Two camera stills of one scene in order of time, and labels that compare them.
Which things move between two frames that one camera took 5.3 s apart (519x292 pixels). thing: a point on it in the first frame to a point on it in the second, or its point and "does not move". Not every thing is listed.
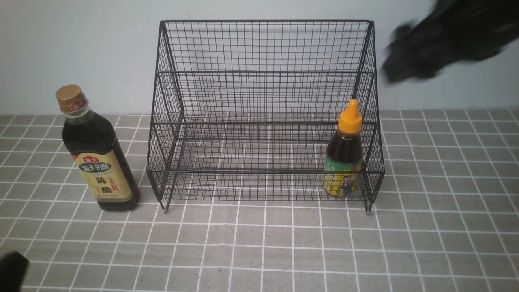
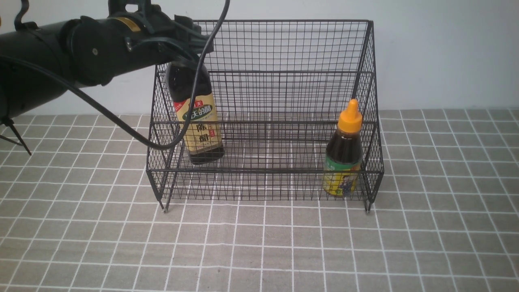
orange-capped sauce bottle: x=344 y=158 does not move
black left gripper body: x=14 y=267 to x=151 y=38
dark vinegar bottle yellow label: x=98 y=151 to x=202 y=138
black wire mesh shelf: x=265 y=110 does not move
